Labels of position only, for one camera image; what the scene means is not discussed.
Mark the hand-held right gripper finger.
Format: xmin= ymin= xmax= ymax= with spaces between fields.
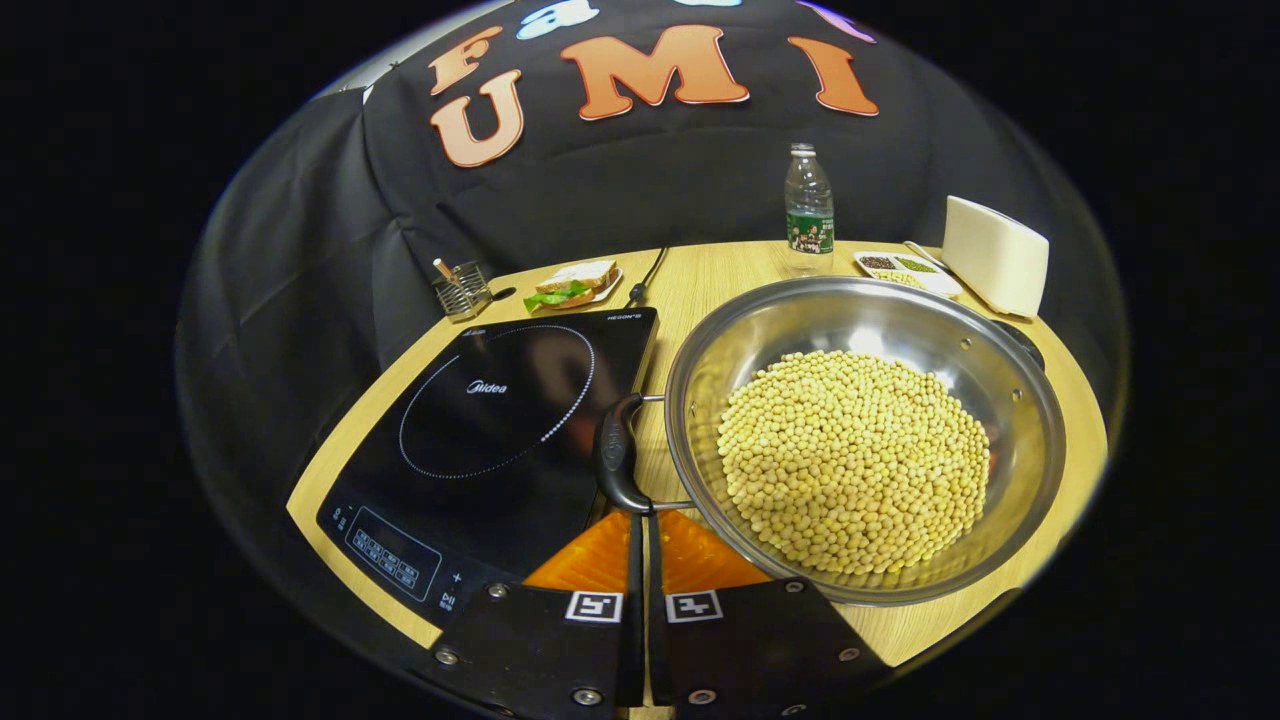
xmin=420 ymin=510 xmax=647 ymax=716
xmin=648 ymin=510 xmax=893 ymax=720

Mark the black induction cooktop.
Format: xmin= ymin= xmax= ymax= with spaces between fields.
xmin=317 ymin=306 xmax=660 ymax=632

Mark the pile of yellow soybeans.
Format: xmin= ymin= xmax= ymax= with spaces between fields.
xmin=717 ymin=350 xmax=992 ymax=577

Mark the stainless steel pot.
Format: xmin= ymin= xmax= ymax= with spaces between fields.
xmin=595 ymin=277 xmax=1067 ymax=608

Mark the sandwich with green lettuce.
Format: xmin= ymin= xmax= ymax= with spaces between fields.
xmin=522 ymin=260 xmax=619 ymax=314

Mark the black backdrop cloth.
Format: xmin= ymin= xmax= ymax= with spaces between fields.
xmin=175 ymin=0 xmax=1131 ymax=521

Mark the white divided bean dish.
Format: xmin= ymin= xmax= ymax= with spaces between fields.
xmin=854 ymin=251 xmax=964 ymax=299

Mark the clear plastic water bottle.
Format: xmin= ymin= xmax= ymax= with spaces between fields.
xmin=784 ymin=143 xmax=836 ymax=274

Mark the white box appliance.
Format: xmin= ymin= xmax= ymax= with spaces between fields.
xmin=941 ymin=195 xmax=1051 ymax=320

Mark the black power cable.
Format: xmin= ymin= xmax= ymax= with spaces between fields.
xmin=625 ymin=246 xmax=670 ymax=307

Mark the metal wire holder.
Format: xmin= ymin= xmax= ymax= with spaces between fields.
xmin=432 ymin=260 xmax=517 ymax=323

